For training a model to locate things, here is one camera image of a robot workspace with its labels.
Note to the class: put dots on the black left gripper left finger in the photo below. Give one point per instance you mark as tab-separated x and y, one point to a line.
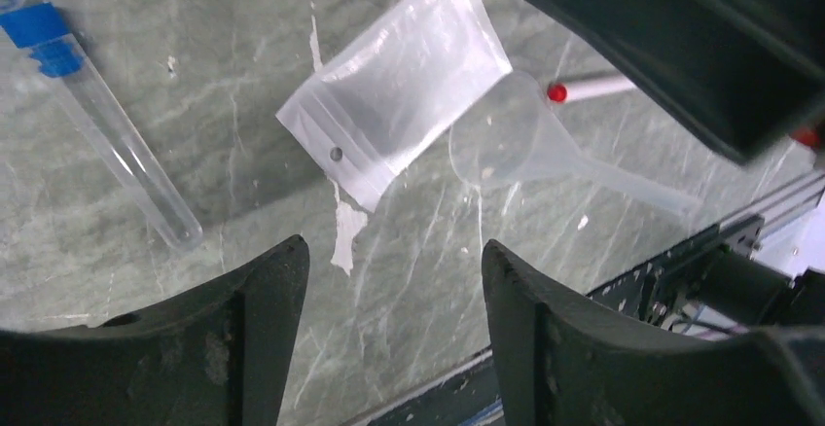
217	354

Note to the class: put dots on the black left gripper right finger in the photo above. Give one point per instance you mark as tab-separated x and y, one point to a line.
563	359

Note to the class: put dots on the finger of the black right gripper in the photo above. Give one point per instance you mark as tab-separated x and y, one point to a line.
739	75

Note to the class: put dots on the clear zip plastic bag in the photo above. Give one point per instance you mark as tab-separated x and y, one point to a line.
368	113

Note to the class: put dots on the red white marker pen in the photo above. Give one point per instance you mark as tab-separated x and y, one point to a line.
597	86

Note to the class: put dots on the clear plastic funnel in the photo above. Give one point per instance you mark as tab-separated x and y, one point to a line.
511	135

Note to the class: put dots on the glass dropper blue fittings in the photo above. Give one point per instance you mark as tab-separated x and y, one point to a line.
38	30

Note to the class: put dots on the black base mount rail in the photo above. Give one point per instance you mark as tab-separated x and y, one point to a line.
706	286

